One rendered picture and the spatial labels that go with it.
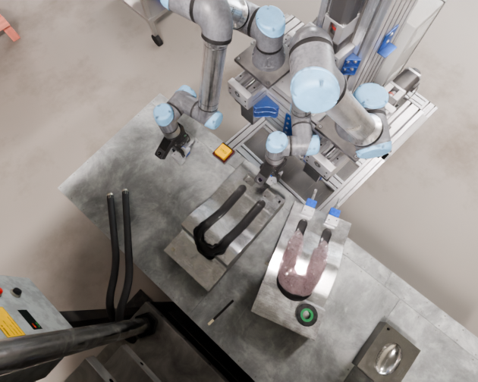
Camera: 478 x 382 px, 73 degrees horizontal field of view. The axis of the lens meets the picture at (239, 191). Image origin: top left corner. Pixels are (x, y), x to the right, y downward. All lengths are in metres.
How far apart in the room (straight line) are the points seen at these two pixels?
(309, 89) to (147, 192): 1.00
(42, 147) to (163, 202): 1.63
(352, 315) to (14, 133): 2.78
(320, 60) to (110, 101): 2.30
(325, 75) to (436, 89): 2.34
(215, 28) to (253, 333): 1.12
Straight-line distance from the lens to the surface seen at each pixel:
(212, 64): 1.12
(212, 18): 1.05
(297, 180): 2.18
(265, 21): 1.40
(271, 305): 1.32
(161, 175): 1.60
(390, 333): 1.46
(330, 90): 0.84
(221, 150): 1.56
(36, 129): 3.11
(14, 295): 1.23
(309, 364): 1.46
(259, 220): 1.38
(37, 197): 2.83
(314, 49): 0.88
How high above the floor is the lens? 2.23
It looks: 71 degrees down
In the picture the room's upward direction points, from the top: 7 degrees counter-clockwise
